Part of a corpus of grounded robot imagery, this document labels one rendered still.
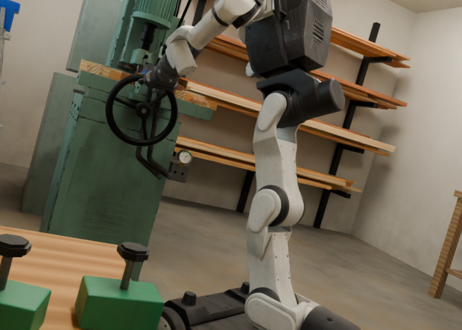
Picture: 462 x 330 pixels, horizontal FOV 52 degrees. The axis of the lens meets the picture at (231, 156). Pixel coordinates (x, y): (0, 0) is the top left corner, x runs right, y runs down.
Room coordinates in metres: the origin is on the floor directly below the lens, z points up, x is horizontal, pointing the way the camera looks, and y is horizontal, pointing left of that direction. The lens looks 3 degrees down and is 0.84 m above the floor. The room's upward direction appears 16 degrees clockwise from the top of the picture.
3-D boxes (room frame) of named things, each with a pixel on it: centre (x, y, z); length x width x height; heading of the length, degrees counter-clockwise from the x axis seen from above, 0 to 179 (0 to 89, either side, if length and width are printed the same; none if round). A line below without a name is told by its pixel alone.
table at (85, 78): (2.11, 0.43, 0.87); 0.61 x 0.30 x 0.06; 113
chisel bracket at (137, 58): (2.21, 0.53, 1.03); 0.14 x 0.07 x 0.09; 23
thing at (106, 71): (2.23, 0.48, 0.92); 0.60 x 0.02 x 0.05; 113
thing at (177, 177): (2.16, 0.23, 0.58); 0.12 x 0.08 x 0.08; 23
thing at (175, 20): (2.45, 0.46, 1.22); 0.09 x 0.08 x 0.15; 23
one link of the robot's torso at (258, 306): (1.58, -0.32, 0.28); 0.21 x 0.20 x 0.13; 53
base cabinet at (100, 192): (2.30, 0.57, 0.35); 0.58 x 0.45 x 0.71; 23
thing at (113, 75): (2.25, 0.38, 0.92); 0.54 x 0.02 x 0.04; 113
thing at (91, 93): (2.14, 0.50, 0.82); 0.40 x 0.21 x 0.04; 113
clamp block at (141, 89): (2.03, 0.40, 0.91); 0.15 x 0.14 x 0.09; 113
